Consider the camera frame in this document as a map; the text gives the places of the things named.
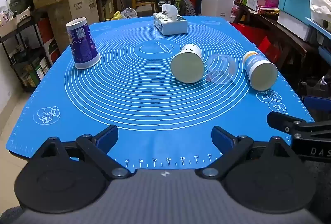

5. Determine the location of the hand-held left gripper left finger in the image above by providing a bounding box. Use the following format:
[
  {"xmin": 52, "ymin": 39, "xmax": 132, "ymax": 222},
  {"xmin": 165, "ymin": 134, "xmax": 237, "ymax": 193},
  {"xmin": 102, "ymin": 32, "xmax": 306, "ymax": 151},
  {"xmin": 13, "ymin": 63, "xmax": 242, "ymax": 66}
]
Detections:
[{"xmin": 34, "ymin": 125, "xmax": 131, "ymax": 180}]

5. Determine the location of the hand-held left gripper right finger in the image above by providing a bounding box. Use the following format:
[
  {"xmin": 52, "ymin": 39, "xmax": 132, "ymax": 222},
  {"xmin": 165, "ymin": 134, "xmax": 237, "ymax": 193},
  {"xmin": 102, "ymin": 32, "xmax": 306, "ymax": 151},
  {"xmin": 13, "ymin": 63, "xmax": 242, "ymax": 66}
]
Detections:
[{"xmin": 195, "ymin": 126, "xmax": 301, "ymax": 179}]

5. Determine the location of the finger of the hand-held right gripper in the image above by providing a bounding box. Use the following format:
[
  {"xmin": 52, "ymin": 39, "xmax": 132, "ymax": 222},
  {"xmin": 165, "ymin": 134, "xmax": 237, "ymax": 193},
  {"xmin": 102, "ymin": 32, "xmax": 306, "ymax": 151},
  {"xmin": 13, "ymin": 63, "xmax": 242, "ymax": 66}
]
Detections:
[{"xmin": 267, "ymin": 111, "xmax": 331, "ymax": 137}]

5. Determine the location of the blue and white paper cup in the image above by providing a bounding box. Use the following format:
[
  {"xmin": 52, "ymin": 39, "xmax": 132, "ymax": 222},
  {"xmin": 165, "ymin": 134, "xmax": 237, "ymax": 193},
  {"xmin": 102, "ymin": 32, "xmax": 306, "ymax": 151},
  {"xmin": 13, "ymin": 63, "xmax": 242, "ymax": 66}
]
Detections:
[{"xmin": 242, "ymin": 50, "xmax": 279, "ymax": 91}]

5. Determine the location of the clear plastic cup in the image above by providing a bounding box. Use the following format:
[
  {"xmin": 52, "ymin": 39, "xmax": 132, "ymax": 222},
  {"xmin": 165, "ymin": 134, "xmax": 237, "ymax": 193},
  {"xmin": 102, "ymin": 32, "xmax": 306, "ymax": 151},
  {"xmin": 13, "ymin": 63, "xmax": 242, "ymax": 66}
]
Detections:
[{"xmin": 206, "ymin": 55, "xmax": 238, "ymax": 85}]

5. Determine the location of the purple printed paper cup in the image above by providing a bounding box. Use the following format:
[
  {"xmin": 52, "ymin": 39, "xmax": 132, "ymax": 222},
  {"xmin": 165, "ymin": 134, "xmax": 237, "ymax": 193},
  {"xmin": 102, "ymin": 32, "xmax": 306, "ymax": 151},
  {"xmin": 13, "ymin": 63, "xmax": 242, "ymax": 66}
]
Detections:
[{"xmin": 66, "ymin": 17, "xmax": 101, "ymax": 70}]

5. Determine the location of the blue silicone baking mat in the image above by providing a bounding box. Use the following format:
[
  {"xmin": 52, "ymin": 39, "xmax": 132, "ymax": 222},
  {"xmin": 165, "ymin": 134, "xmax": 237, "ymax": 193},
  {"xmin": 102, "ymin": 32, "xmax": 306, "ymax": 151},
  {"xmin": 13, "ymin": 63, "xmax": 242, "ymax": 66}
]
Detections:
[{"xmin": 6, "ymin": 16, "xmax": 315, "ymax": 171}]

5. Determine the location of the dark wooden side table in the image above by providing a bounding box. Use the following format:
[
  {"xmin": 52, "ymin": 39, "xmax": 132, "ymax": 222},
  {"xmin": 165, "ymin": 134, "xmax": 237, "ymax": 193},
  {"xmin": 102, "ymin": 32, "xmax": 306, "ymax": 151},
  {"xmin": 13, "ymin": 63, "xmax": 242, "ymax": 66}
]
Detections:
[{"xmin": 232, "ymin": 1, "xmax": 331, "ymax": 87}]

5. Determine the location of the red shopping bag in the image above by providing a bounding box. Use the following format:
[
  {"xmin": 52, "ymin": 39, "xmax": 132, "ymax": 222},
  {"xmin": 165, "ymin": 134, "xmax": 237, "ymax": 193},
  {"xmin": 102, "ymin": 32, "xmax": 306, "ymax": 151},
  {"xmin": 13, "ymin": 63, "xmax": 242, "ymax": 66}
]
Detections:
[{"xmin": 230, "ymin": 23, "xmax": 283, "ymax": 64}]

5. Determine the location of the white foam box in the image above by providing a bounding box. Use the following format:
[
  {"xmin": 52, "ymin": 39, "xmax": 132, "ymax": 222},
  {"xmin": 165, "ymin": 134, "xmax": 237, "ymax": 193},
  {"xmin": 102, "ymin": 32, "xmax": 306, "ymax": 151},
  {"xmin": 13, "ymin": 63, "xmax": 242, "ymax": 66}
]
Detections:
[{"xmin": 277, "ymin": 10, "xmax": 313, "ymax": 42}]

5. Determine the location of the black metal shelf rack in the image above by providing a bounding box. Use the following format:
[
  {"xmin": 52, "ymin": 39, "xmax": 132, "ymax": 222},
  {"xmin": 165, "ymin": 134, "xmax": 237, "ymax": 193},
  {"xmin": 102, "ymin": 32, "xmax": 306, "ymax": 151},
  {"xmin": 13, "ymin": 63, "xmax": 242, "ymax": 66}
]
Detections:
[{"xmin": 0, "ymin": 7, "xmax": 63, "ymax": 92}]

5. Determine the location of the white cloth bag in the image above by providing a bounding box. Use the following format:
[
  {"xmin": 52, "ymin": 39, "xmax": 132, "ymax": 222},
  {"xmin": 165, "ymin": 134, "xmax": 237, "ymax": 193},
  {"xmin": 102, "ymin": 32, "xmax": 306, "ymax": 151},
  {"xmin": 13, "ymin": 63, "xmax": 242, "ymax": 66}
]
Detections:
[{"xmin": 309, "ymin": 0, "xmax": 331, "ymax": 31}]

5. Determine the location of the crumpled clear plastic bag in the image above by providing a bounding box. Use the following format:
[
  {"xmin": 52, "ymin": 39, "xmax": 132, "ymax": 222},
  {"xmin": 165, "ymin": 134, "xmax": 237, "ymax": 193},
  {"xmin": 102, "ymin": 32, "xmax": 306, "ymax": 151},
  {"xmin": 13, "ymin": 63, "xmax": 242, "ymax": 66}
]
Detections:
[{"xmin": 121, "ymin": 7, "xmax": 138, "ymax": 19}]

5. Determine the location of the white tissue box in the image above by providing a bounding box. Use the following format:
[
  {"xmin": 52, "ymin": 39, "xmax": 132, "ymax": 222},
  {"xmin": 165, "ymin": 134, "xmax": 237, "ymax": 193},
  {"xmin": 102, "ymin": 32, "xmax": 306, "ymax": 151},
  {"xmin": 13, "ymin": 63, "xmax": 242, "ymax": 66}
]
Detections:
[{"xmin": 153, "ymin": 3, "xmax": 188, "ymax": 36}]

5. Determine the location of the large closed cardboard box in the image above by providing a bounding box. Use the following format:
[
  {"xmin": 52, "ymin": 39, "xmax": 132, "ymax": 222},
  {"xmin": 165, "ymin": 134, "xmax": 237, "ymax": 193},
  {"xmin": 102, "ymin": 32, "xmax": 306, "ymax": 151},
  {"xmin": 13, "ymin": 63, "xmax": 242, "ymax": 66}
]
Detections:
[{"xmin": 47, "ymin": 0, "xmax": 100, "ymax": 54}]

